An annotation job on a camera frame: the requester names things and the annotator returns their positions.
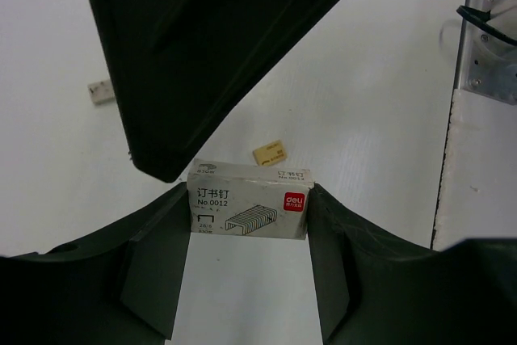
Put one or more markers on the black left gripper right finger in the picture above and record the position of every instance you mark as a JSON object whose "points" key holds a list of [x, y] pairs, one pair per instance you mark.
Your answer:
{"points": [[373, 287]]}

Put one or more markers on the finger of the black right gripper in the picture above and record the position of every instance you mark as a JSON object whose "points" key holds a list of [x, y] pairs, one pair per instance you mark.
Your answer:
{"points": [[178, 67]]}

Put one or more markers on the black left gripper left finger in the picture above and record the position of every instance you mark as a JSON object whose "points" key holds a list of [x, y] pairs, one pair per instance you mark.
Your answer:
{"points": [[117, 285]]}

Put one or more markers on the grey brown eraser block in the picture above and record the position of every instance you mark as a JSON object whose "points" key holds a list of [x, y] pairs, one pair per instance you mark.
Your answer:
{"points": [[101, 92]]}

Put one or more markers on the white pink eraser box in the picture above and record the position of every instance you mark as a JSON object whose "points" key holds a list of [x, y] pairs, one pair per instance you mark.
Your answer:
{"points": [[256, 201]]}

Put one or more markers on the tan eraser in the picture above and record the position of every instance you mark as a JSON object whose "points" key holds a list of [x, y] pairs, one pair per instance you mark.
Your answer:
{"points": [[270, 154]]}

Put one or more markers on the metal mounting plate right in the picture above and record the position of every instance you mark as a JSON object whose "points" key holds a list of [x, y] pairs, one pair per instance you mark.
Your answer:
{"points": [[486, 63]]}

